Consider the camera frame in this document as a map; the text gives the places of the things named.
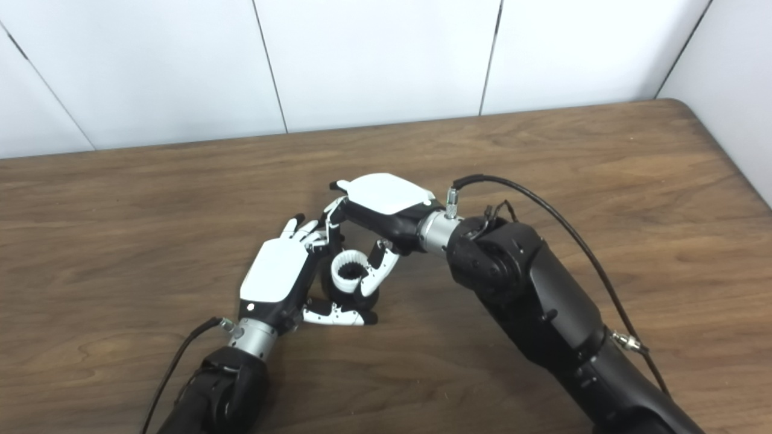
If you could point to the round black plastic part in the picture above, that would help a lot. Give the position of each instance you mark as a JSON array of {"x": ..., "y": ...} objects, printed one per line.
[{"x": 371, "y": 300}]

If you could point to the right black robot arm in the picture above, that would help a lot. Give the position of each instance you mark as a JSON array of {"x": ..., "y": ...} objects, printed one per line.
[{"x": 531, "y": 307}]

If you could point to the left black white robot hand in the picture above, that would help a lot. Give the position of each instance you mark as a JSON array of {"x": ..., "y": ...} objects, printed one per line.
[{"x": 274, "y": 271}]

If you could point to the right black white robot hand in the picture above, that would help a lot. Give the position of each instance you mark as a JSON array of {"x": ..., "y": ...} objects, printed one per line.
[{"x": 386, "y": 196}]

